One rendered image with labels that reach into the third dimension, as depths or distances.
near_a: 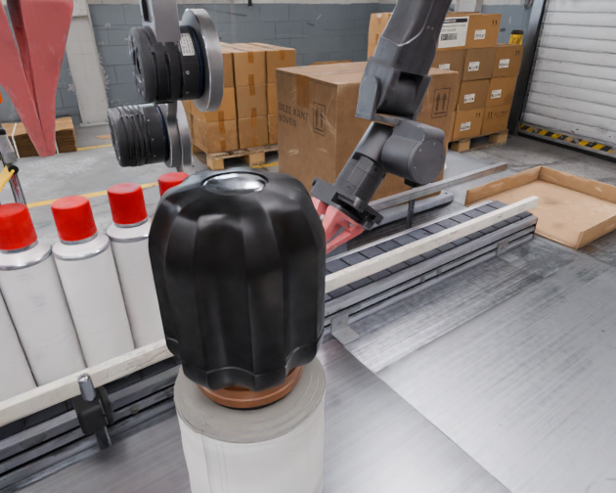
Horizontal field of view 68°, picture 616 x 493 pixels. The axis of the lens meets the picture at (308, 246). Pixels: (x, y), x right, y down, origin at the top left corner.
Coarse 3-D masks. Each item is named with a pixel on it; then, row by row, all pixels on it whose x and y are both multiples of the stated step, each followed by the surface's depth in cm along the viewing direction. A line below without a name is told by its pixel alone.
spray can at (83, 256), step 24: (72, 216) 41; (72, 240) 42; (96, 240) 44; (72, 264) 43; (96, 264) 43; (72, 288) 44; (96, 288) 44; (72, 312) 46; (96, 312) 45; (120, 312) 48; (96, 336) 47; (120, 336) 48; (96, 360) 48
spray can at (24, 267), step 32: (0, 224) 40; (32, 224) 42; (0, 256) 41; (32, 256) 42; (0, 288) 42; (32, 288) 42; (32, 320) 44; (64, 320) 46; (32, 352) 45; (64, 352) 47
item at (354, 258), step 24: (456, 216) 88; (528, 216) 89; (408, 240) 80; (456, 240) 80; (336, 264) 72; (408, 264) 72; (360, 288) 67; (168, 360) 53; (120, 384) 50; (48, 408) 47; (72, 408) 47; (0, 432) 44
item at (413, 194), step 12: (480, 168) 88; (492, 168) 88; (504, 168) 91; (444, 180) 82; (456, 180) 83; (468, 180) 85; (408, 192) 77; (420, 192) 78; (432, 192) 80; (372, 204) 73; (384, 204) 74; (324, 216) 69
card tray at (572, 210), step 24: (480, 192) 106; (504, 192) 112; (528, 192) 112; (552, 192) 112; (576, 192) 112; (600, 192) 108; (552, 216) 99; (576, 216) 99; (600, 216) 99; (552, 240) 90; (576, 240) 89
